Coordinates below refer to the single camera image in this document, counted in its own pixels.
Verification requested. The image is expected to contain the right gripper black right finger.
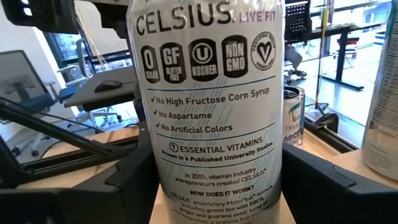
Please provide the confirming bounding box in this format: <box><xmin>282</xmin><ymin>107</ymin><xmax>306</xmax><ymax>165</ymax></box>
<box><xmin>281</xmin><ymin>145</ymin><xmax>398</xmax><ymax>224</ymax></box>

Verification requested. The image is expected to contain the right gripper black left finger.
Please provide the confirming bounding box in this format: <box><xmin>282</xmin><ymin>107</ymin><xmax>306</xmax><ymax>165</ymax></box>
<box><xmin>0</xmin><ymin>123</ymin><xmax>160</xmax><ymax>224</ymax></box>

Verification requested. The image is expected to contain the white beverage can black lid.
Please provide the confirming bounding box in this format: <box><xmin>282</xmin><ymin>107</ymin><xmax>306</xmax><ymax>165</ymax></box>
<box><xmin>126</xmin><ymin>0</ymin><xmax>286</xmax><ymax>224</ymax></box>
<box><xmin>282</xmin><ymin>86</ymin><xmax>302</xmax><ymax>147</ymax></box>
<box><xmin>361</xmin><ymin>0</ymin><xmax>398</xmax><ymax>182</ymax></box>

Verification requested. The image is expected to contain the black table clamp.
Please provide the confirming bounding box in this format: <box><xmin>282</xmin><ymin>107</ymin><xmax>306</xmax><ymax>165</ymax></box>
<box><xmin>312</xmin><ymin>111</ymin><xmax>340</xmax><ymax>134</ymax></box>

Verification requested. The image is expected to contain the grey desk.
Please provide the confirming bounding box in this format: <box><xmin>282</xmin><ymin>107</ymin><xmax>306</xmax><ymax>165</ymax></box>
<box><xmin>63</xmin><ymin>66</ymin><xmax>137</xmax><ymax>112</ymax></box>

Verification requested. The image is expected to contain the office chair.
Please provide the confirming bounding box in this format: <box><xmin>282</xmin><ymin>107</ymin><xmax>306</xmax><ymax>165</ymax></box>
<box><xmin>43</xmin><ymin>39</ymin><xmax>124</xmax><ymax>124</ymax></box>

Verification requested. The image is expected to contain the grey monitor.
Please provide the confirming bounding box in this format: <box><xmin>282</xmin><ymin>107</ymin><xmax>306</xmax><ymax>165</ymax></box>
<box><xmin>0</xmin><ymin>49</ymin><xmax>47</xmax><ymax>105</ymax></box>

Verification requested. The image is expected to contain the black standing desk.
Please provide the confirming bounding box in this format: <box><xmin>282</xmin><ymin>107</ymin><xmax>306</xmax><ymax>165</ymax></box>
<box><xmin>310</xmin><ymin>23</ymin><xmax>385</xmax><ymax>91</ymax></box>

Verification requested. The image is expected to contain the black perforated panel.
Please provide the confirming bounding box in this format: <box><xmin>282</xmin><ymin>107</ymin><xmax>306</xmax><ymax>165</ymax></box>
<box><xmin>284</xmin><ymin>0</ymin><xmax>312</xmax><ymax>43</ymax></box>

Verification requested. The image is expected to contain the wooden shelf black metal frame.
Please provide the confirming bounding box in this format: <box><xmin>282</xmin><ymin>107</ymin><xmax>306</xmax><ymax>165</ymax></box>
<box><xmin>149</xmin><ymin>148</ymin><xmax>398</xmax><ymax>224</ymax></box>

